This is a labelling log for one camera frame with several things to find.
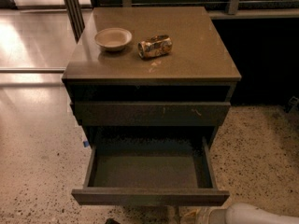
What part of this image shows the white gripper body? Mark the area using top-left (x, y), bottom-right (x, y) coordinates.
top-left (195, 207), bottom-right (226, 224)

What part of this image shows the grey drawer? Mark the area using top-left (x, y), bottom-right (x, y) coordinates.
top-left (70, 102), bottom-right (231, 126)
top-left (72, 137), bottom-right (230, 206)

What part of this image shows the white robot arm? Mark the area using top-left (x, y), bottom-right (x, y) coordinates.
top-left (179, 203), bottom-right (299, 224)

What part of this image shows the dark grey drawer cabinet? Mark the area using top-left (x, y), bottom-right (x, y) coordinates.
top-left (63, 7), bottom-right (241, 145)

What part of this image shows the black object on floor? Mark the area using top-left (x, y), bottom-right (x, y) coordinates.
top-left (105, 218), bottom-right (120, 224)

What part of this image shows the blue tape piece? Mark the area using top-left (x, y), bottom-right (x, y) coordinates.
top-left (83, 140), bottom-right (90, 147)

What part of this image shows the crushed gold soda can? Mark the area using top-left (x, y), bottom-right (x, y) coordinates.
top-left (137, 35), bottom-right (173, 59)

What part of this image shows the beige paper bowl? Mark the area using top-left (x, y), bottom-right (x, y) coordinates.
top-left (94, 28), bottom-right (133, 51)

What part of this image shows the dark pillar post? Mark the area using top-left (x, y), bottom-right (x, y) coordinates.
top-left (64, 0), bottom-right (85, 42)

